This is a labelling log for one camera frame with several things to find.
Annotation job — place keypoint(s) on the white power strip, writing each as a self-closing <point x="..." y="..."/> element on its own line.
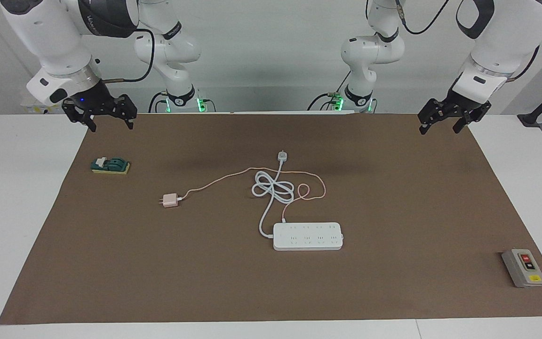
<point x="308" y="237"/>

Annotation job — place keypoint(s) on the green knife switch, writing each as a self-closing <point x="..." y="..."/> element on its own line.
<point x="111" y="165"/>

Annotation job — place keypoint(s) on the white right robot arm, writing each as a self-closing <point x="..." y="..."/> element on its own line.
<point x="50" y="37"/>

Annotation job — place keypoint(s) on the white wall outlet box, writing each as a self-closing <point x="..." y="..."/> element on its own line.
<point x="35" y="109"/>

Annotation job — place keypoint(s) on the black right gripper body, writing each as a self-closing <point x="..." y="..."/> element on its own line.
<point x="90" y="99"/>

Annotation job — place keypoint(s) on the grey on-off switch box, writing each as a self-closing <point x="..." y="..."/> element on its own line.
<point x="525" y="268"/>

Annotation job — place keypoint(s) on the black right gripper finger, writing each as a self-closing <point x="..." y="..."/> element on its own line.
<point x="80" y="114"/>
<point x="126" y="108"/>

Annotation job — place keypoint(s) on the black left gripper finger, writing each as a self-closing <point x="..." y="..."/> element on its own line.
<point x="433" y="113"/>
<point x="474" y="115"/>

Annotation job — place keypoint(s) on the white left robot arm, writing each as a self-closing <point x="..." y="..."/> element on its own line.
<point x="501" y="42"/>

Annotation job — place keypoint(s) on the pink charger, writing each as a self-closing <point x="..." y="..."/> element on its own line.
<point x="171" y="201"/>

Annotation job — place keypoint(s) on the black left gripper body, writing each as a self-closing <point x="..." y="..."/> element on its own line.
<point x="463" y="104"/>

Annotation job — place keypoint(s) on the brown table mat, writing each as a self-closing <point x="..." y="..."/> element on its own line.
<point x="158" y="273"/>

